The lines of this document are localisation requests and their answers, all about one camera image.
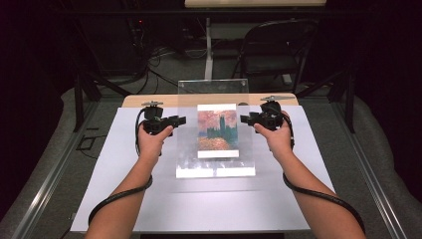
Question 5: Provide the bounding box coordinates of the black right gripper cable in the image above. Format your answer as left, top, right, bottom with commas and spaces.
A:
281, 111, 366, 234

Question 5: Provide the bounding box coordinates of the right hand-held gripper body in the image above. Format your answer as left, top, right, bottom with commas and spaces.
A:
253, 95, 297, 131

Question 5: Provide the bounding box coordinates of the bundle of floor cables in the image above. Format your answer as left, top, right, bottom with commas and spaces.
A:
124, 19, 197, 96

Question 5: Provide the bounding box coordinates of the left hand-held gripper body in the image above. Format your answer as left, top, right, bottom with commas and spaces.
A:
140, 101, 173, 136

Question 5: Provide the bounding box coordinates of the person's left hand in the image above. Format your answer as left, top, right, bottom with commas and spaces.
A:
136, 123, 174, 161

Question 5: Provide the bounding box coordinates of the white table sheet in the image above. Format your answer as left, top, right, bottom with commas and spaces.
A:
70, 105, 336, 233

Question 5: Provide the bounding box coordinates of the pale desk top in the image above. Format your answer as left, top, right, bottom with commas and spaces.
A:
184, 0, 328, 9

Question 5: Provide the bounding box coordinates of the black metal stand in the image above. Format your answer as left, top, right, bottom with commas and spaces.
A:
73, 70, 132, 133
296, 65, 357, 134

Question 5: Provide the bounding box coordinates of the person's right hand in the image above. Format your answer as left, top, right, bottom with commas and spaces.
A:
253, 111, 295, 156

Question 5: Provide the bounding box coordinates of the aluminium floor rail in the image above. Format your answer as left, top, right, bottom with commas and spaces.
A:
10, 99, 101, 239
330, 99, 408, 239

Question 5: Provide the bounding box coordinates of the colourful painting print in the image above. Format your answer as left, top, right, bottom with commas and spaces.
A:
196, 103, 240, 159

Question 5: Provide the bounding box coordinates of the black folding chair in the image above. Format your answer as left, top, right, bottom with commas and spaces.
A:
230, 18, 319, 95

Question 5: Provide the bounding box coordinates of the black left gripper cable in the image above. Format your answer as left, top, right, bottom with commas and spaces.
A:
87, 108, 154, 227

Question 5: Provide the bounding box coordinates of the light wooden table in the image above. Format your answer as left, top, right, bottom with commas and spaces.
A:
121, 93, 300, 109

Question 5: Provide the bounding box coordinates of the clear acrylic photo frame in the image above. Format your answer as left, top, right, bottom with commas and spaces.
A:
174, 78, 257, 179

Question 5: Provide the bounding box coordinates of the white desk leg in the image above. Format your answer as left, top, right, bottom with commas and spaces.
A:
203, 17, 214, 82

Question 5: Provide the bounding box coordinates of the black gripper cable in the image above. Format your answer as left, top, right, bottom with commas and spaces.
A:
281, 111, 366, 234
87, 108, 154, 227

